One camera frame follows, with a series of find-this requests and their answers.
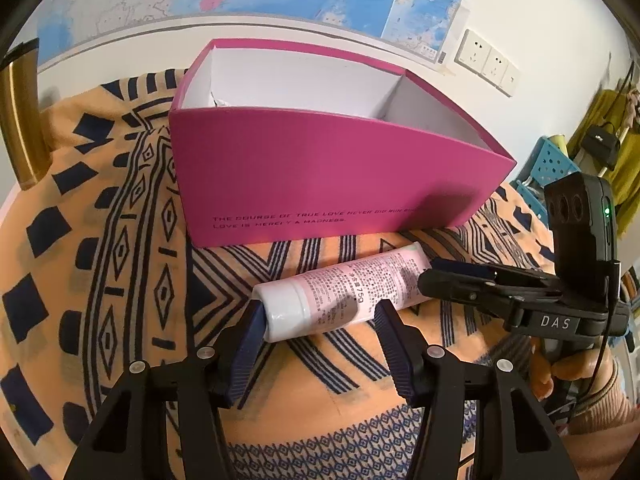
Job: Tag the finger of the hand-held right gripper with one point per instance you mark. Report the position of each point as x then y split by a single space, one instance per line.
465 266
465 287

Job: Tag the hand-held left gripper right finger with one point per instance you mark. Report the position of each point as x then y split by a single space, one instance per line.
395 350

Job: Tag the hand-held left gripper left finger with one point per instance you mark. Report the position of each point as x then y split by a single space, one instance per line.
247 350

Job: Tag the pink tube with white cap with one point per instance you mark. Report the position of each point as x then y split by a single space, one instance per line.
340 285

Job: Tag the pink cardboard box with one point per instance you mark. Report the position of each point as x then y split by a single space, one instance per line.
300 175

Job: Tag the person's right hand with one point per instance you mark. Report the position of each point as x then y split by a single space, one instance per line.
575 367

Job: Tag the blue plastic crate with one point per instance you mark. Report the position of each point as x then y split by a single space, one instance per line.
545 160

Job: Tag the black handbag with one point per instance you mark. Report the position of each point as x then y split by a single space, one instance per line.
600 146

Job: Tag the orange patterned blanket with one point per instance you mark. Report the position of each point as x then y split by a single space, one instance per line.
100 260

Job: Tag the gold thermos bottle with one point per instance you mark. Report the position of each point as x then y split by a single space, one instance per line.
20 125

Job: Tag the white wall switch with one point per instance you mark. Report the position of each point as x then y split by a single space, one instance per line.
511 79

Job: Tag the white wall socket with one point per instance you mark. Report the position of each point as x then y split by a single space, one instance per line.
472 50
497 66

